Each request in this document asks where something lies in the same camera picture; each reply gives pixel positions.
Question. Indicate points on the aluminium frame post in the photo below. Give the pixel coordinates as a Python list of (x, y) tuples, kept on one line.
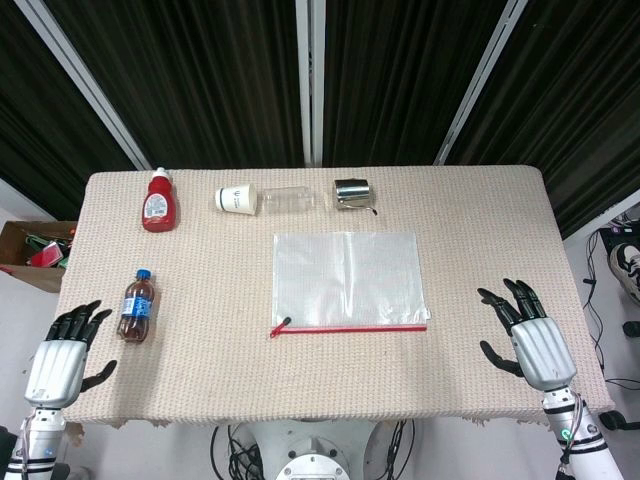
[(310, 80), (85, 85), (480, 80)]

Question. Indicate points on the white paper cup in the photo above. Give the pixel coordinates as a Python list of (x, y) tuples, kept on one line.
[(236, 200)]

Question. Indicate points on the brown cardboard box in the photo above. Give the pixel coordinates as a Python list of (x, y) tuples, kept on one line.
[(30, 280)]

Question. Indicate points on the beige waffle tablecloth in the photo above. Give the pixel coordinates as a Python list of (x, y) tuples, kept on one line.
[(225, 360)]

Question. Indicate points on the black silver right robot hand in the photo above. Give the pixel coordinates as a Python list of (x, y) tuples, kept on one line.
[(542, 352)]

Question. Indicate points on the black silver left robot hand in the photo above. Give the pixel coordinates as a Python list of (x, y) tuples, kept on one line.
[(52, 367)]

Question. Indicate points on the cola bottle blue cap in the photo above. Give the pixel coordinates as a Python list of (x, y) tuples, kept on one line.
[(136, 310)]

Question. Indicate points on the clear zip bag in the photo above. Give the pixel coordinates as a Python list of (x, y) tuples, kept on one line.
[(350, 280)]

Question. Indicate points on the stainless steel cup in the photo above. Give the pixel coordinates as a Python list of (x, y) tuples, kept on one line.
[(352, 194)]

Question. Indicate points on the white robot torso base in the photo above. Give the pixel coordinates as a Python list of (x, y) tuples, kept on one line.
[(312, 450)]

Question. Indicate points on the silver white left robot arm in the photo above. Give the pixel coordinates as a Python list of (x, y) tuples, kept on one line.
[(37, 440)]

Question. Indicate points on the red ketchup bottle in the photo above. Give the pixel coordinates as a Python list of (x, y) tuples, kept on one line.
[(160, 207)]

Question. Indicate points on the clear plastic cup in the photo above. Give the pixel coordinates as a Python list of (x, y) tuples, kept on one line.
[(290, 201)]

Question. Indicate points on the white black sneaker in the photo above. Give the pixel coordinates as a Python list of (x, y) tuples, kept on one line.
[(627, 265)]

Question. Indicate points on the black curtain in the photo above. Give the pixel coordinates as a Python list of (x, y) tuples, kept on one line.
[(210, 75)]

